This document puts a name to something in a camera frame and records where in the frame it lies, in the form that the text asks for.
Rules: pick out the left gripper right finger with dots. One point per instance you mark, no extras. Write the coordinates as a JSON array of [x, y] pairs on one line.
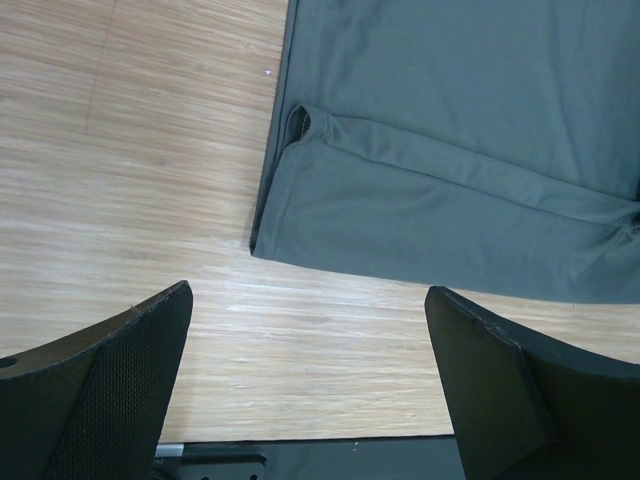
[[524, 405]]

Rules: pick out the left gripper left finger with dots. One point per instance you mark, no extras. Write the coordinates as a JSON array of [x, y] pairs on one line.
[[92, 404]]

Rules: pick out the dark grey t shirt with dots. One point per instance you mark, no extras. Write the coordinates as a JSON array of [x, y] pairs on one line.
[[490, 146]]

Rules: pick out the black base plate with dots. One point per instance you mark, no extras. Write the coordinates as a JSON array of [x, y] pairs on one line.
[[413, 457]]

